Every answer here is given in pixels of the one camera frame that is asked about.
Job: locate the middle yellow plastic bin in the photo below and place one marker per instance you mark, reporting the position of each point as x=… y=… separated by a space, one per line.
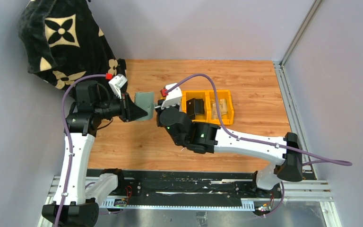
x=189 y=94

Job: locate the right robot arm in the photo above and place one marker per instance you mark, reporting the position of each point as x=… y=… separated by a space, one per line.
x=285 y=164

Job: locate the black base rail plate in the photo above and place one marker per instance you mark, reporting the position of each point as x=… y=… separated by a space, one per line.
x=191 y=189

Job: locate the black floral patterned blanket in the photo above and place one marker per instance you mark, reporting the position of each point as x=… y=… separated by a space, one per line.
x=63 y=42

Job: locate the right yellow plastic bin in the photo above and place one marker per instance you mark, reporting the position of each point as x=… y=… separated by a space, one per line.
x=222 y=94

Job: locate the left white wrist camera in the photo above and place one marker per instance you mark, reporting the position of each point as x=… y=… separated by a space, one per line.
x=117 y=83

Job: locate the green leather card holder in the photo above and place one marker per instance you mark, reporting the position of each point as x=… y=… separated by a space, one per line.
x=145 y=100

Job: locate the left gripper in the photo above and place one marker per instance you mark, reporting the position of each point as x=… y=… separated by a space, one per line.
x=126 y=108

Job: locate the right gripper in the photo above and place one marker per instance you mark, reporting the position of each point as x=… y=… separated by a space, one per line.
x=159 y=112

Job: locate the black cards in middle bin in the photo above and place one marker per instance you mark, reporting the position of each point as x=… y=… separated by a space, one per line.
x=195 y=108

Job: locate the beige cards in right bin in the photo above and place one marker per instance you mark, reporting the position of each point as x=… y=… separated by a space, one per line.
x=222 y=108

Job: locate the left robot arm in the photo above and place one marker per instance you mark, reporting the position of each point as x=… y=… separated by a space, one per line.
x=75 y=204

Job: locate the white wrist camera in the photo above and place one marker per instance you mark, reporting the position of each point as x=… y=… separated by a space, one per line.
x=117 y=83
x=171 y=91

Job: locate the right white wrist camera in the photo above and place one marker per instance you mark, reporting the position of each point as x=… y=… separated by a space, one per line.
x=171 y=91

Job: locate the aluminium frame rail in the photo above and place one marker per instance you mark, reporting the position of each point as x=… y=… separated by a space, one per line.
x=282 y=76

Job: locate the yellow plastic bin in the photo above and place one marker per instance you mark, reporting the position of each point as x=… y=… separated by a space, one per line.
x=222 y=94
x=189 y=94

